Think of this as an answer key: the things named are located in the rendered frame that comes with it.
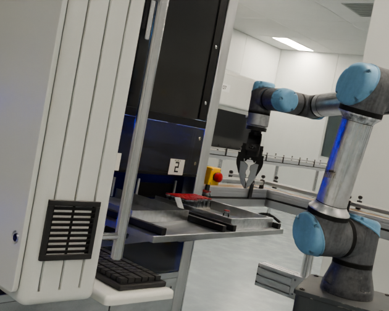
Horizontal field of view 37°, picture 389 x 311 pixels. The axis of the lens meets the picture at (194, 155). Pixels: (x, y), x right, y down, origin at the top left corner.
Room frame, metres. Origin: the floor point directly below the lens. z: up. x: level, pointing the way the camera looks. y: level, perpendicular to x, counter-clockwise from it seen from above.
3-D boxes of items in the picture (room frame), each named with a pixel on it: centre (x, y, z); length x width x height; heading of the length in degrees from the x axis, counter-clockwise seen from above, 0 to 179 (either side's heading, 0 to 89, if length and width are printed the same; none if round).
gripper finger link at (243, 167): (1.96, -0.18, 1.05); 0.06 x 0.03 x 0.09; 172
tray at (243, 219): (2.03, -0.10, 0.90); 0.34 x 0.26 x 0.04; 51
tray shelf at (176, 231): (1.93, 0.04, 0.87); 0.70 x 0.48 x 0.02; 142
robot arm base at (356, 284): (1.65, -0.51, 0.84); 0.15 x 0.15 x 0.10
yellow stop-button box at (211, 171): (2.37, -0.07, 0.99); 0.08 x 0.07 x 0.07; 52
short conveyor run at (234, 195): (2.68, -0.14, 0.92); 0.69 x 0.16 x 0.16; 142
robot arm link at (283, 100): (1.88, -0.25, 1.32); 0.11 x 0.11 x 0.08; 29
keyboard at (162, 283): (1.41, 0.20, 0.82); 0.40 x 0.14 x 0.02; 45
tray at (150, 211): (1.84, 0.20, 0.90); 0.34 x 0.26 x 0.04; 52
